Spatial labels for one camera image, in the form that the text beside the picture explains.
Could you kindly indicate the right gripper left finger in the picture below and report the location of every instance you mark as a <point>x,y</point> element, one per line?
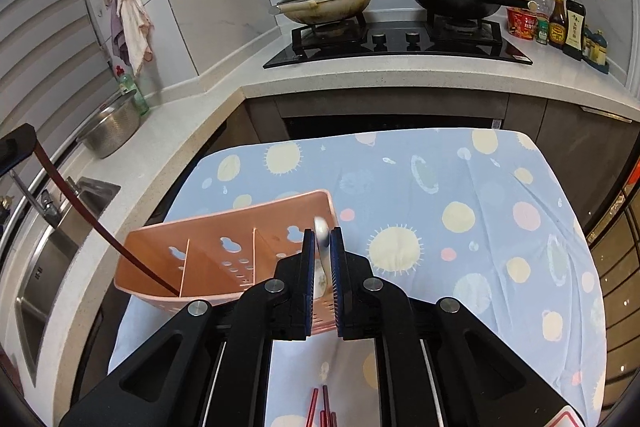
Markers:
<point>280,307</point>

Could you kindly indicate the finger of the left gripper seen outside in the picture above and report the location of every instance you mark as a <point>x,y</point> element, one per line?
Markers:
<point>17,146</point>

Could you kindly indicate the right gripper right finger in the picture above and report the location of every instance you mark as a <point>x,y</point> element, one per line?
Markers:
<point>365,306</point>

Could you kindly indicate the dark red patterned chopstick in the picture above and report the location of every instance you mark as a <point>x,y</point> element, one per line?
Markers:
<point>81,208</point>

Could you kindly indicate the white ceramic soup spoon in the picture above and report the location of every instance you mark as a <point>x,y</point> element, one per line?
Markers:
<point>322,261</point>

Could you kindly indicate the bright red chopstick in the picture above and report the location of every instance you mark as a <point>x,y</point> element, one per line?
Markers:
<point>312,408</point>

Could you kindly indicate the pink perforated utensil holder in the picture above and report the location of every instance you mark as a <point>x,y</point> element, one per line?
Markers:
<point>217,257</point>

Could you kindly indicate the steel mixing bowl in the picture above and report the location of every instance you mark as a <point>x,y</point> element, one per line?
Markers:
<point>110,128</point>

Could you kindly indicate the stainless steel sink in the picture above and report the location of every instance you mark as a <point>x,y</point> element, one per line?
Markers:
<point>45,272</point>

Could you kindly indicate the green dish soap bottle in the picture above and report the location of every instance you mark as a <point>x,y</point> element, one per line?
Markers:
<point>127,84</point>

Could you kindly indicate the blue dotted tablecloth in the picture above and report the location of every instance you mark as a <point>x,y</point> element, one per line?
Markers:
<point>477,215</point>

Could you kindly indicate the hanging white pink towel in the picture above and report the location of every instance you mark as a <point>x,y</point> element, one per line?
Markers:
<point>131,29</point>

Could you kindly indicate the black gas stove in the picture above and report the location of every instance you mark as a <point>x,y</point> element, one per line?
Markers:
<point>436,35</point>

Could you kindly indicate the beige wok with lid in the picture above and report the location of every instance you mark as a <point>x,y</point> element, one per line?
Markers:
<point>318,12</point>

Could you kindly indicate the red instant noodle cup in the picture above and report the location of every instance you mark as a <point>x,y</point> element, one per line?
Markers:
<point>521,23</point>

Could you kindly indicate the dark soy sauce bottle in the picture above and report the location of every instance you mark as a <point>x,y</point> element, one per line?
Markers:
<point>575,23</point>

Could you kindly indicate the brown sauce bottle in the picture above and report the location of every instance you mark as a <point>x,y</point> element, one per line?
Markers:
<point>557,24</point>

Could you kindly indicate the teal condiment rack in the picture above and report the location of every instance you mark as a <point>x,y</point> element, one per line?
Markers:
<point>595,50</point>

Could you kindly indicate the clear oil bottle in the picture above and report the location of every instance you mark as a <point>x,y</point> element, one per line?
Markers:
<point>543,11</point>

